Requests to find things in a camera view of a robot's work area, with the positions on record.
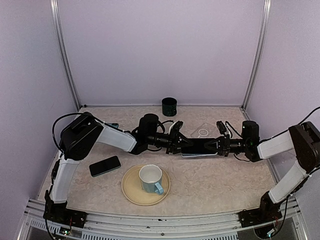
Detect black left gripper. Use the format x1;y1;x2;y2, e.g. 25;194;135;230
147;128;194;154

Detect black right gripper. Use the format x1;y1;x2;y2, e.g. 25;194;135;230
205;133;250;157

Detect lilac phone case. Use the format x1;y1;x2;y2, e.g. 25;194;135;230
181;153;218;158

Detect black smartphone with teal edge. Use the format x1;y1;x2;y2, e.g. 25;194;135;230
181;138;217;155

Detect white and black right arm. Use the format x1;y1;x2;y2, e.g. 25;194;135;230
204;120;320;204

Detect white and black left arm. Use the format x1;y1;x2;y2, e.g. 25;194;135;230
45;112;193;223

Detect dark green cup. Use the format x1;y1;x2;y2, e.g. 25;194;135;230
161;97;178;117

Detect blue mug with white inside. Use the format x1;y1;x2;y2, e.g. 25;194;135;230
138;164;164;195

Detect beige round plate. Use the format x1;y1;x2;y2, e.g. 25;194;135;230
121;164;171;206

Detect black smartphone on table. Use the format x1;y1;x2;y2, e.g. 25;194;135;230
89;155;121;177

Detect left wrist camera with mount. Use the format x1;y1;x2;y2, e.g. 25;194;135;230
168;121;183;138

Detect front aluminium rail base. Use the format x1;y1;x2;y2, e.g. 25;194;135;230
13;198;311;240

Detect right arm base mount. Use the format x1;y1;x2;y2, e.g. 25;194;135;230
238;191;282;228

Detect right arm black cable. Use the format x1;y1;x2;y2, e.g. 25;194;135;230
299;106;320;125

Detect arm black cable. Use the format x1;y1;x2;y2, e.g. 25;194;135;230
299;106;320;125
51;112;86;151

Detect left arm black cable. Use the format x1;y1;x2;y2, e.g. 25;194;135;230
51;112;86;151

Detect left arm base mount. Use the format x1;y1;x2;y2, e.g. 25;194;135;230
43;190;88;229

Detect right aluminium frame post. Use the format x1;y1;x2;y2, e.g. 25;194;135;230
242;0;272;112

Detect aluminium frame post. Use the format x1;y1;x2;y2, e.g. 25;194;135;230
49;0;81;111
242;0;272;112

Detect left aluminium frame post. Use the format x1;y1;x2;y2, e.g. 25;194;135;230
49;0;81;111

